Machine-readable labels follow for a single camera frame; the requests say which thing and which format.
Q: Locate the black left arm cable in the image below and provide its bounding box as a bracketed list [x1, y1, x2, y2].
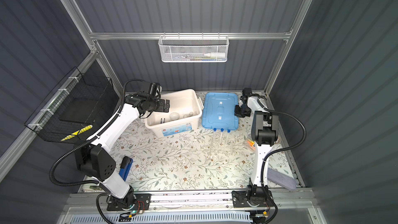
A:
[49, 78, 147, 224]

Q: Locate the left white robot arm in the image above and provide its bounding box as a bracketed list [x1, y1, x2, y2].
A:
[75, 79, 170, 199]

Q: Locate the white bottle in basket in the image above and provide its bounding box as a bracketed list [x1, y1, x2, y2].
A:
[204, 52, 227, 59]

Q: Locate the blue plastic bin lid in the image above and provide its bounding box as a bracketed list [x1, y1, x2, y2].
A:
[202, 92, 239, 131]

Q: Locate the white wire mesh basket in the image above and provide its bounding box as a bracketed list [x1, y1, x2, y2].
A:
[158, 35, 230, 63]

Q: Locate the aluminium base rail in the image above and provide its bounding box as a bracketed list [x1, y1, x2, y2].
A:
[71, 189, 290, 212]

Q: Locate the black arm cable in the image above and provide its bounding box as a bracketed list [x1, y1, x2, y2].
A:
[254, 94, 307, 224]
[49, 78, 147, 224]

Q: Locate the small white dish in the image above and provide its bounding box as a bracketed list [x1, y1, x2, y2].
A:
[183, 113, 192, 119]

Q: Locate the black wire mesh basket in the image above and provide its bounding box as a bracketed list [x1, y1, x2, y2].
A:
[25, 71, 119, 144]

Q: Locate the clear acrylic tube rack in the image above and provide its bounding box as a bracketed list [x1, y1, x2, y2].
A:
[209, 139, 234, 163]

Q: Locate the white plastic storage bin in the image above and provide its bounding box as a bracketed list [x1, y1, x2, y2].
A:
[145, 89, 204, 138]

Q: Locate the coloured marker pack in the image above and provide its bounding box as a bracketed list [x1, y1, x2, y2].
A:
[246, 140, 255, 149]

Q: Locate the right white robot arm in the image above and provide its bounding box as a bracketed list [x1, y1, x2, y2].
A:
[234, 88, 278, 200]

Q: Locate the larger white evaporating dish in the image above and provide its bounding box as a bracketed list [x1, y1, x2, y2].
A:
[170, 113, 180, 121]

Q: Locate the blue-capped test tube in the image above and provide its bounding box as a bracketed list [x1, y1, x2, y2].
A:
[219, 128, 224, 145]
[211, 128, 217, 150]
[226, 130, 231, 145]

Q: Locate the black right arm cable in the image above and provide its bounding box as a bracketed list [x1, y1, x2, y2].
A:
[254, 94, 307, 224]

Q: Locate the blue handled tool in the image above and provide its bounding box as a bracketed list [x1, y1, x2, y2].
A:
[119, 156, 133, 181]

